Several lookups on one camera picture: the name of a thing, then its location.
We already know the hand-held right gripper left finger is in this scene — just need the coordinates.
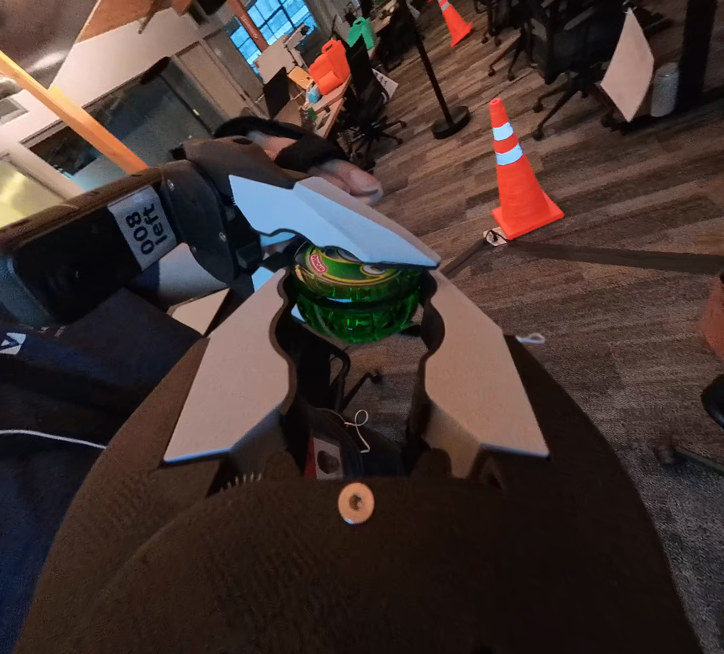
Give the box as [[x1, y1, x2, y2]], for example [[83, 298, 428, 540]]
[[163, 268, 299, 465]]

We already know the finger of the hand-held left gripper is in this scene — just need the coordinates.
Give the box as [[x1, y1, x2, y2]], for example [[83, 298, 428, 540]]
[[169, 287, 234, 336], [228, 175, 442, 270]]

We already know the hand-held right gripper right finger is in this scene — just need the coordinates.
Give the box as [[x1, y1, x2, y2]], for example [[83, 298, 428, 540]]
[[407, 268, 551, 476]]

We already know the white yoyo string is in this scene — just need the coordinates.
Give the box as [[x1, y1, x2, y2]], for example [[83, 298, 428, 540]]
[[339, 330, 546, 454]]

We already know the green translucent yoyo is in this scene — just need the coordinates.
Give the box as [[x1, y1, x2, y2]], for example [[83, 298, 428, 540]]
[[288, 243, 424, 344]]

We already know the person's left hand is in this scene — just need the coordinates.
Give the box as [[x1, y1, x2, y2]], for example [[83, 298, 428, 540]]
[[308, 159, 385, 208]]

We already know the black bag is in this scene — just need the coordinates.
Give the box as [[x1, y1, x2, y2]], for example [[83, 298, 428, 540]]
[[294, 411, 408, 479]]

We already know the navy blue jacket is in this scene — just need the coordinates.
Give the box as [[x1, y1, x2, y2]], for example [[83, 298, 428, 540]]
[[0, 292, 204, 654]]

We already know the wooden beam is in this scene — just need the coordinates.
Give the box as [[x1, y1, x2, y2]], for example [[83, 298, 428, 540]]
[[0, 49, 149, 175]]

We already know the black office chair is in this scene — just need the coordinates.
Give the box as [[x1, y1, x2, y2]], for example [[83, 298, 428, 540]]
[[339, 34, 408, 168], [653, 377, 724, 476], [532, 0, 623, 140]]

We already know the black monitor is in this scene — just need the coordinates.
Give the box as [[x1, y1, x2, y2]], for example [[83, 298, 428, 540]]
[[262, 67, 292, 120]]

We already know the orange bag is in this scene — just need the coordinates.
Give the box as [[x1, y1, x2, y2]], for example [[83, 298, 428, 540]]
[[308, 38, 351, 95]]

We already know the large orange traffic cone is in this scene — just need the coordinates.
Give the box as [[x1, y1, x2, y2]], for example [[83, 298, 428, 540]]
[[489, 98, 565, 242]]

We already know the green bag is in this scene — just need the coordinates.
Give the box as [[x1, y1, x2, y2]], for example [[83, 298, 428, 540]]
[[346, 16, 377, 51]]

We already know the blue paned window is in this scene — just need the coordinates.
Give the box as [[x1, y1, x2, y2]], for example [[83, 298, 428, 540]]
[[226, 0, 314, 66]]

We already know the white hanging sheet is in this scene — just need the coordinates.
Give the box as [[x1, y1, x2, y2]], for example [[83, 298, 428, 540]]
[[600, 9, 656, 123]]

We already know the white cylinder bin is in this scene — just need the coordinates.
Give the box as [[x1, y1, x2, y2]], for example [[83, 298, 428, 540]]
[[650, 61, 680, 118]]

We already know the black stanchion post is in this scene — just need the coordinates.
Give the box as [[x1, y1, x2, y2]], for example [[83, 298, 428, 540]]
[[370, 0, 471, 140]]

